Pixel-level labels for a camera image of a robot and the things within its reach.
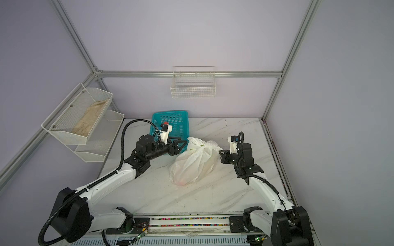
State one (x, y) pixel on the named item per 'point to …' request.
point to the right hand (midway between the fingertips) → (219, 151)
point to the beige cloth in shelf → (85, 124)
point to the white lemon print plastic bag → (193, 165)
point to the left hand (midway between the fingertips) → (183, 140)
